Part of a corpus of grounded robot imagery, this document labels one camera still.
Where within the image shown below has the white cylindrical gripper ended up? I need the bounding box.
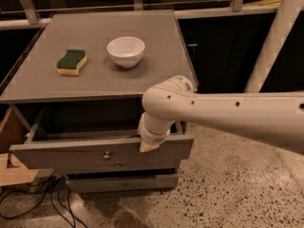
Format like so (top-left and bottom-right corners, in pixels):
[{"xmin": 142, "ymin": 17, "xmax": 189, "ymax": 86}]
[{"xmin": 138, "ymin": 112, "xmax": 174, "ymax": 153}]

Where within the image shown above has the grey top drawer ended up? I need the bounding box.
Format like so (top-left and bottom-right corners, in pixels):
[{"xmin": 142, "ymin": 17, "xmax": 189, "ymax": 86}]
[{"xmin": 9, "ymin": 107, "xmax": 194, "ymax": 170}]

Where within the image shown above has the grey drawer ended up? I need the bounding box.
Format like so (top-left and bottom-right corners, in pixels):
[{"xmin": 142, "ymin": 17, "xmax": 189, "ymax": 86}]
[
  {"xmin": 66, "ymin": 174, "xmax": 178, "ymax": 193},
  {"xmin": 56, "ymin": 161, "xmax": 181, "ymax": 175},
  {"xmin": 9, "ymin": 107, "xmax": 194, "ymax": 170}
]

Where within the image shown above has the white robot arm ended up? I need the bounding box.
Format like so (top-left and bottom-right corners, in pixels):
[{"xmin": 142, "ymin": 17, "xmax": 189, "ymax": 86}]
[{"xmin": 138, "ymin": 75, "xmax": 304, "ymax": 153}]

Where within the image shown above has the grey middle drawer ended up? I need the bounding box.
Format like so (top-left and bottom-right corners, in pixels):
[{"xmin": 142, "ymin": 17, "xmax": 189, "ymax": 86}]
[{"xmin": 56, "ymin": 161, "xmax": 181, "ymax": 175}]

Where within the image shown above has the grey bottom drawer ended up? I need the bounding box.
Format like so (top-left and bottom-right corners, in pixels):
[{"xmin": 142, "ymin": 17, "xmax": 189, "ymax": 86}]
[{"xmin": 66, "ymin": 174, "xmax": 178, "ymax": 193}]

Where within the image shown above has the grey drawer cabinet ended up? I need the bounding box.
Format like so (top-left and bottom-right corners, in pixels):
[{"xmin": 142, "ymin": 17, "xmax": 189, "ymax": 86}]
[{"xmin": 1, "ymin": 10, "xmax": 196, "ymax": 183}]

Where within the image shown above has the white ceramic bowl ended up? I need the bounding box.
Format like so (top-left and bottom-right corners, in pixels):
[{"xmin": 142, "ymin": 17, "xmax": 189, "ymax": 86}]
[{"xmin": 106, "ymin": 36, "xmax": 145, "ymax": 68}]

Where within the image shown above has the green yellow sponge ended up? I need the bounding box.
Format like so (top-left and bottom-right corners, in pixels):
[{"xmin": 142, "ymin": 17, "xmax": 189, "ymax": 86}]
[{"xmin": 56, "ymin": 49, "xmax": 87, "ymax": 76}]

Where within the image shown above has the wooden box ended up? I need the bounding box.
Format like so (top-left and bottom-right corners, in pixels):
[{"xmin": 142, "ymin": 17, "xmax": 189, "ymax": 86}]
[{"xmin": 0, "ymin": 108, "xmax": 38, "ymax": 187}]

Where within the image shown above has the metal railing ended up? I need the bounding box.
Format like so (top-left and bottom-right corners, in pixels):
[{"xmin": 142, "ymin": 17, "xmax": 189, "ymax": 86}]
[{"xmin": 0, "ymin": 0, "xmax": 281, "ymax": 30}]

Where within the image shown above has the white diagonal pole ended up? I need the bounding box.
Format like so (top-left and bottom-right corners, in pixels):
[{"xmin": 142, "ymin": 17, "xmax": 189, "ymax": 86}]
[{"xmin": 244, "ymin": 0, "xmax": 304, "ymax": 93}]

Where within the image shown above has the black cable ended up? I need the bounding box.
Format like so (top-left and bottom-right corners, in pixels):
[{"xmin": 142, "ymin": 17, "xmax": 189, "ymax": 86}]
[{"xmin": 0, "ymin": 171, "xmax": 65, "ymax": 220}]

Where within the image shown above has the blue cable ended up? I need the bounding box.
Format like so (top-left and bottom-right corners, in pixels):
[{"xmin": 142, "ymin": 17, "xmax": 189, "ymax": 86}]
[{"xmin": 48, "ymin": 178, "xmax": 89, "ymax": 228}]

